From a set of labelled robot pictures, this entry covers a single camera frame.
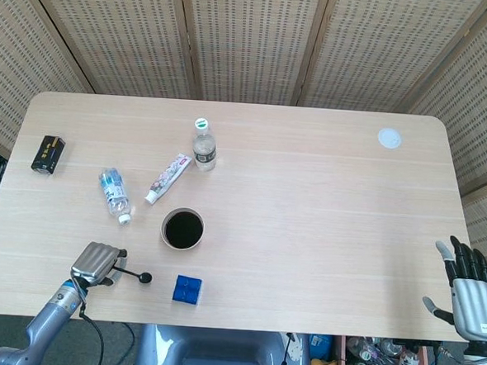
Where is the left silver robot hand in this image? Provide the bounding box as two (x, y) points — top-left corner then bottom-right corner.
(69, 240), (130, 290)

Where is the woven folding screen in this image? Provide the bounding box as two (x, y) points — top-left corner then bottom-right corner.
(0, 0), (487, 289)

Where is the blue box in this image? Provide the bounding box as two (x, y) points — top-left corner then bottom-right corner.
(307, 333), (335, 359)

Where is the white bracket plate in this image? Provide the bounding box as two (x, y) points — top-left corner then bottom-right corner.
(284, 333), (305, 364)

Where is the blue label water bottle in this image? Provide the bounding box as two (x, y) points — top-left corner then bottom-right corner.
(96, 166), (136, 226)

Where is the black box gold print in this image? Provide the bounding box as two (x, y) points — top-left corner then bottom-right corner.
(30, 134), (68, 177)

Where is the black plastic spoon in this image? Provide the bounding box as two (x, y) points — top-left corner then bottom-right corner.
(111, 264), (154, 286)

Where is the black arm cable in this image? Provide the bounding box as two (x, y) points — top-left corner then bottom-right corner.
(66, 277), (110, 365)

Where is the red crate of clutter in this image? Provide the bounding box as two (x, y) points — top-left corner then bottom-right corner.
(333, 334), (436, 365)

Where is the white round table grommet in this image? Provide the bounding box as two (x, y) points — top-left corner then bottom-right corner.
(376, 127), (404, 151)

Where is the black round cup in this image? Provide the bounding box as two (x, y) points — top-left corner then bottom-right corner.
(158, 206), (206, 254)

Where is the blue building block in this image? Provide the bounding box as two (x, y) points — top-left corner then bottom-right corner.
(172, 273), (204, 306)

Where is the white toothpaste tube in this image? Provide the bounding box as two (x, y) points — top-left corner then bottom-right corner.
(144, 150), (193, 207)

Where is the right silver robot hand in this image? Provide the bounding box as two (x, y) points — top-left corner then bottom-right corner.
(419, 234), (487, 343)

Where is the grey robot torso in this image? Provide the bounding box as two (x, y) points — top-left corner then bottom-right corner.
(132, 322), (314, 365)

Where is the green label water bottle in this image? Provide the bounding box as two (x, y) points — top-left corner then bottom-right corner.
(191, 116), (220, 173)

